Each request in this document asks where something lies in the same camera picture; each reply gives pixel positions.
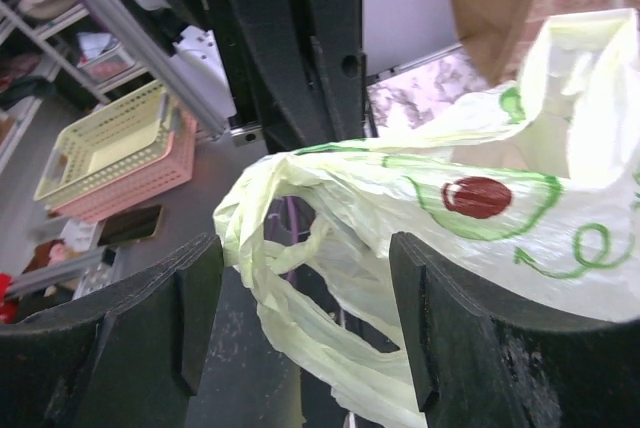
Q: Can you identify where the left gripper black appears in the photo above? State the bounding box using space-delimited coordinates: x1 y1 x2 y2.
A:
204 0 366 151

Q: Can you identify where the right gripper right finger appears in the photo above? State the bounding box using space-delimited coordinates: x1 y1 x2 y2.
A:
389 232 639 427

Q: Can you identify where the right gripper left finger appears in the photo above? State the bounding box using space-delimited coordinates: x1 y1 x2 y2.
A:
1 235 223 427

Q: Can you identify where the green avocado print plastic bag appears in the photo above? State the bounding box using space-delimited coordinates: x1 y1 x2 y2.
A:
213 8 639 427

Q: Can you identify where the pink perforated plastic basket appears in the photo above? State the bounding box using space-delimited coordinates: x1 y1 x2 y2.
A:
52 109 197 223

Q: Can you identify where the yellow perforated plastic basket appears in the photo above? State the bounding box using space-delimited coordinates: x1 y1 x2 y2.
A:
34 81 175 208

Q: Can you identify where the background metal storage shelf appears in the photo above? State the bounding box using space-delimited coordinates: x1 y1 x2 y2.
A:
1 0 151 166

